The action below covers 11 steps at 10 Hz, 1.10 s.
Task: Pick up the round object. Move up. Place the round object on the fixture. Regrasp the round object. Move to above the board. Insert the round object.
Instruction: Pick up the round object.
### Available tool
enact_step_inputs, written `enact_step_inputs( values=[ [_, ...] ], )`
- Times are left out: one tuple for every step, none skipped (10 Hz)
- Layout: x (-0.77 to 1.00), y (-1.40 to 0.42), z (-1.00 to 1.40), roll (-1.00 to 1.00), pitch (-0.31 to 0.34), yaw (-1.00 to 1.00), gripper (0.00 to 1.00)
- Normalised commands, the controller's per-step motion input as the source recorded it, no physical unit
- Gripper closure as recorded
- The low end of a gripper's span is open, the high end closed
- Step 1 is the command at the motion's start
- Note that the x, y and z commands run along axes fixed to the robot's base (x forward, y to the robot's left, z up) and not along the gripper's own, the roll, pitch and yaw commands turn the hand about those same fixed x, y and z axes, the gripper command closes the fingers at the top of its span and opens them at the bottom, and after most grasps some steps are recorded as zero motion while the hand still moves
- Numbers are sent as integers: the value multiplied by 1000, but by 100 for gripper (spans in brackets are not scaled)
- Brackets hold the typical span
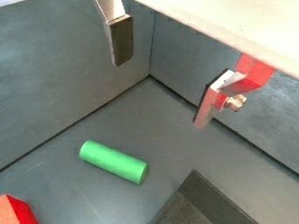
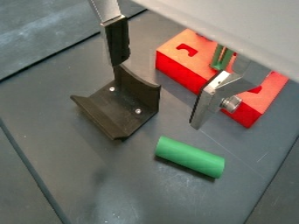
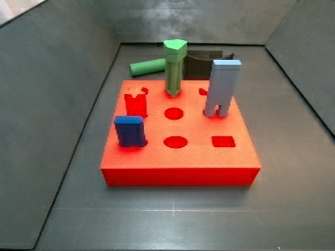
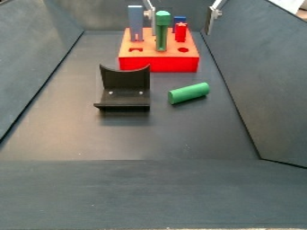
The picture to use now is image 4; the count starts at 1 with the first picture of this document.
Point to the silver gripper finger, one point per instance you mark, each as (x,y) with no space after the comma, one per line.
(214,13)
(151,14)

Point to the green round cylinder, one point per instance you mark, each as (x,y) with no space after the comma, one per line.
(187,93)

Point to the red peg board block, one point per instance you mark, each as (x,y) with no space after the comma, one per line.
(179,58)

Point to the green hexagonal-head peg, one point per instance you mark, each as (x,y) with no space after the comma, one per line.
(163,21)

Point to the grey-blue tall rectangular peg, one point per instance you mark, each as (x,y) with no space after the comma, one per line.
(135,18)

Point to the blue square peg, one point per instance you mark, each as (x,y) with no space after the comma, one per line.
(177,20)

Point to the red star peg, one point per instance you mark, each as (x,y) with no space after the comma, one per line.
(181,29)

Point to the black curved cradle stand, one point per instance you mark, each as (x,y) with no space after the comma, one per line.
(126,88)

